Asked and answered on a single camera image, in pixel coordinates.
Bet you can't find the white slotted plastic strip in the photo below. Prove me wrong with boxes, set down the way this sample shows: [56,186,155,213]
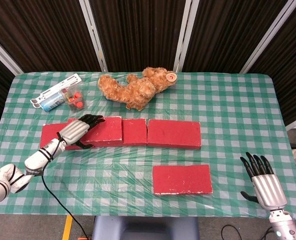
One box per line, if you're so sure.
[30,72,83,110]

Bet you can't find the yellow floor tape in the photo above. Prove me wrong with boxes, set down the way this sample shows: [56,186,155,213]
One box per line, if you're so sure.
[62,214,74,240]

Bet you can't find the clear cup with red caps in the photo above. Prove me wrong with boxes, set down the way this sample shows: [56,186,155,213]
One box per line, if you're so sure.
[60,84,88,113]

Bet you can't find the blue white can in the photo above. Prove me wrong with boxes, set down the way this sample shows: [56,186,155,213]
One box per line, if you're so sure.
[41,91,66,113]

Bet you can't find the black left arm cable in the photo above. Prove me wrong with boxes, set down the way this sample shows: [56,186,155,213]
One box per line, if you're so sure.
[41,132,91,240]

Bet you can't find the blue grey chair seat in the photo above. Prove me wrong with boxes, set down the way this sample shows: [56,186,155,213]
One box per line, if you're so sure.
[91,215,200,240]

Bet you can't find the green white checkered tablecloth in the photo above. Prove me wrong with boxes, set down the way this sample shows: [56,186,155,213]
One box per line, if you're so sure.
[0,71,296,221]

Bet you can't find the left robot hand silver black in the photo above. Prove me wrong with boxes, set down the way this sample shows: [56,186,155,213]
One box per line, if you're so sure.
[56,114,106,150]

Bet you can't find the brown plush toy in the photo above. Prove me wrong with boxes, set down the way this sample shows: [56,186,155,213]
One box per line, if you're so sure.
[98,66,178,111]

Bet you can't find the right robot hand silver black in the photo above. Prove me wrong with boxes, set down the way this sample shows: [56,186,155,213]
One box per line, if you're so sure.
[239,151,288,210]

